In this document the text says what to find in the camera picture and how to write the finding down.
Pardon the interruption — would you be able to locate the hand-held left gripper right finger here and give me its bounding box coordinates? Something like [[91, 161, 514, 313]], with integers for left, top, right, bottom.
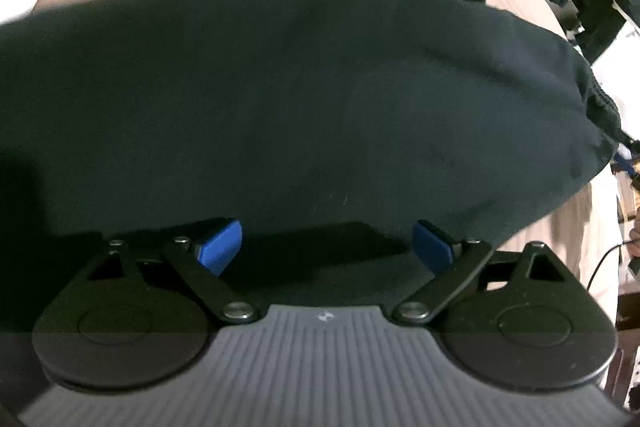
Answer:
[[392, 219, 568, 325]]

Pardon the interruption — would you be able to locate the black cable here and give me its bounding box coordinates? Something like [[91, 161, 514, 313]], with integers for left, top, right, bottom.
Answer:
[[587, 243, 636, 303]]

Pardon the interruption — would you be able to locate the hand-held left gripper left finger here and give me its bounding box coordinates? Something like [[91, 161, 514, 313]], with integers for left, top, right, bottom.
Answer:
[[87, 218, 261, 324]]

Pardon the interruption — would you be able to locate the dark clothes pile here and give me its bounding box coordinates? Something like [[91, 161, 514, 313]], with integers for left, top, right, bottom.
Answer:
[[520, 0, 640, 65]]

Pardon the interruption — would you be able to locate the black garment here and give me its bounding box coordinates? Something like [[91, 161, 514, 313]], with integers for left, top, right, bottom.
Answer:
[[0, 0, 623, 303]]

